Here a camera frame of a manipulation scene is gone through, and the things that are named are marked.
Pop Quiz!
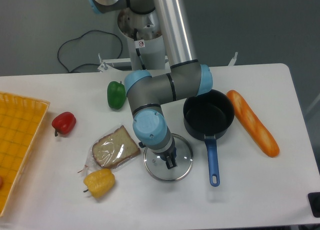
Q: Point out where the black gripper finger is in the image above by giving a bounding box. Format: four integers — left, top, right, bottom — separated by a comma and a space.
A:
162, 153, 177, 169

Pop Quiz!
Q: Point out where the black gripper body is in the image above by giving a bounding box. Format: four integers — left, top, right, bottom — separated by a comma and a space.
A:
148, 138, 175, 155

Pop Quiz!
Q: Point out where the glass lid with blue knob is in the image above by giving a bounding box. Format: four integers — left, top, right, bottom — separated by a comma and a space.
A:
143, 134, 194, 182

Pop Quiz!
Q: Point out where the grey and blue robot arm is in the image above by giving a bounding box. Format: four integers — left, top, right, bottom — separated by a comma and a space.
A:
89, 0, 213, 169

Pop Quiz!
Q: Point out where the bread slice in plastic bag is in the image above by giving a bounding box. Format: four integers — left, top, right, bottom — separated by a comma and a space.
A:
79, 124, 141, 175

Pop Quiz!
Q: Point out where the yellow bell pepper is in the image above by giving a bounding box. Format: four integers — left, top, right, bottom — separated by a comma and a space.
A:
83, 168, 116, 198

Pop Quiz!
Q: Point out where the green bell pepper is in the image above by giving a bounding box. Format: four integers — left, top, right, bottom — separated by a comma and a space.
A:
107, 81, 127, 110

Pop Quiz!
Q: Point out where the orange baguette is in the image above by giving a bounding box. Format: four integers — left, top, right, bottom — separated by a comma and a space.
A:
226, 90, 280, 158

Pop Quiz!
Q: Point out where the red bell pepper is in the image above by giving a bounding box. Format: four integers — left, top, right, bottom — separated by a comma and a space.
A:
51, 112, 77, 137

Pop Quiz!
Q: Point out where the black object at table corner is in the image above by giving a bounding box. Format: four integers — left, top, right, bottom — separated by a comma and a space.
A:
307, 192, 320, 218

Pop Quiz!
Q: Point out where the yellow woven basket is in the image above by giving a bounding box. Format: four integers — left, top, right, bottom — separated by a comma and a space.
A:
0, 92, 50, 216

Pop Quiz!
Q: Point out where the black saucepan with blue handle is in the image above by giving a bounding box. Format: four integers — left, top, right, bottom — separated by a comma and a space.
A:
183, 90, 235, 187

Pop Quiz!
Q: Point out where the white table bracket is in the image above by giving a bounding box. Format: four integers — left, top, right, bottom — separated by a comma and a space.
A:
228, 52, 238, 66

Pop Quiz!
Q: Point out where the black cable on floor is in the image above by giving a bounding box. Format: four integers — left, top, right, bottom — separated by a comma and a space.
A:
57, 30, 124, 73

